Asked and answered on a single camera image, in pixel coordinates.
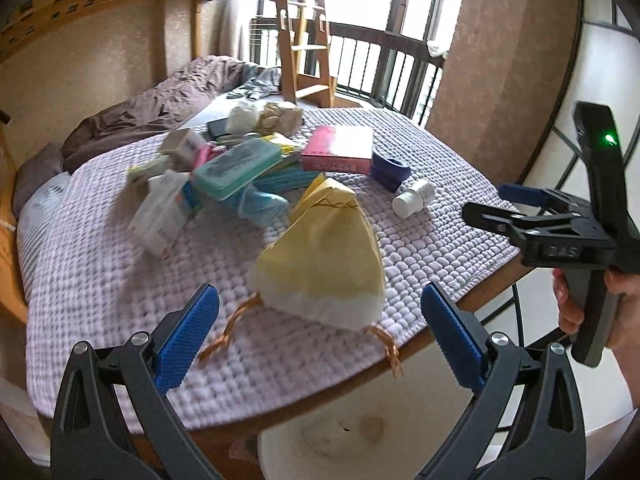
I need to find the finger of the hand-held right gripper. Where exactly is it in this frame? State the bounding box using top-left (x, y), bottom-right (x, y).
top-left (461, 201), bottom-right (606, 251)
top-left (497, 183), bottom-right (593, 216)

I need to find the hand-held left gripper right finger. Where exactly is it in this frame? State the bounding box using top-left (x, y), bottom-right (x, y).
top-left (420, 281), bottom-right (587, 480)

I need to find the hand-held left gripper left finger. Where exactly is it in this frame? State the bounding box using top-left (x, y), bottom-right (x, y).
top-left (50, 282), bottom-right (226, 480)

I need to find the yellow drawstring pouch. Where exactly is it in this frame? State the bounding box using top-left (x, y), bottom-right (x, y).
top-left (197, 172), bottom-right (403, 378)

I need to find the white round bin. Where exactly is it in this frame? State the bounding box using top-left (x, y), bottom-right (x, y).
top-left (257, 402), bottom-right (481, 480)

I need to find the teal pencil case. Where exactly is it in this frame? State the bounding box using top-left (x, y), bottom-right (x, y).
top-left (191, 138), bottom-right (282, 202)

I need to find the person's right hand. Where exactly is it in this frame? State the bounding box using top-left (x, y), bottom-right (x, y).
top-left (552, 267), bottom-right (640, 356)

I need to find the lavender quilted mat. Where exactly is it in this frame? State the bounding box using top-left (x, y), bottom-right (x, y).
top-left (17, 105), bottom-right (521, 431)

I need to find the white pill bottle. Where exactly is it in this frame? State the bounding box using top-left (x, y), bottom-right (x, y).
top-left (391, 178), bottom-right (437, 219)

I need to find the large white carton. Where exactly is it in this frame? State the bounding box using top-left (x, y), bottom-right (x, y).
top-left (129, 172), bottom-right (201, 258)

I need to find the blue face mask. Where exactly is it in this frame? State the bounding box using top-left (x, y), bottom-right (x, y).
top-left (235, 185), bottom-right (291, 226)

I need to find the pink flat box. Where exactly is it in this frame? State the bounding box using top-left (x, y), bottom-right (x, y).
top-left (300, 125), bottom-right (375, 173)

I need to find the pale green packet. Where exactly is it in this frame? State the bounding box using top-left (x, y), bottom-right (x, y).
top-left (127, 155), bottom-right (173, 183)

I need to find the pink packet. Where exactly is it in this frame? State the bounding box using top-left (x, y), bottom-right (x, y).
top-left (192, 142), bottom-right (228, 171)

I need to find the blue flat box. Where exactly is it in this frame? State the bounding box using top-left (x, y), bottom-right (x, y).
top-left (255, 167), bottom-right (323, 193)

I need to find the striped bed sheet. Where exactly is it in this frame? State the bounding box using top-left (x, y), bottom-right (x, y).
top-left (17, 172), bottom-right (71, 281)

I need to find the small white box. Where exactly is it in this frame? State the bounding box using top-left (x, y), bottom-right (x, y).
top-left (160, 127), bottom-right (208, 168)

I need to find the dark balcony railing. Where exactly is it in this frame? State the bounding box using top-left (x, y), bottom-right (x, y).
top-left (250, 17), bottom-right (446, 126)

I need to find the grey pillow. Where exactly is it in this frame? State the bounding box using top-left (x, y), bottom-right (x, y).
top-left (12, 142), bottom-right (63, 216)

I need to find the crumpled white tissue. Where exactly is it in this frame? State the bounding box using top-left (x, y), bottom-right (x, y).
top-left (227, 101), bottom-right (263, 133)

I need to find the crumpled beige paper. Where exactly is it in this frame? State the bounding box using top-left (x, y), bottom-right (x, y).
top-left (257, 102), bottom-right (303, 136)

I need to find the brown blanket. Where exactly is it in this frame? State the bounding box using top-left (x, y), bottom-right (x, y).
top-left (60, 55), bottom-right (266, 173)

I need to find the grey crumpled cloth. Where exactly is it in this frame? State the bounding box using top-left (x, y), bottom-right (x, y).
top-left (225, 65), bottom-right (283, 101)

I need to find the wooden ladder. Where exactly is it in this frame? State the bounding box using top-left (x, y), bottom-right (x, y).
top-left (272, 0), bottom-right (338, 108)

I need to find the dark window frame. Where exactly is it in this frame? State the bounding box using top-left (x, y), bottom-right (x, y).
top-left (372, 0), bottom-right (453, 106)

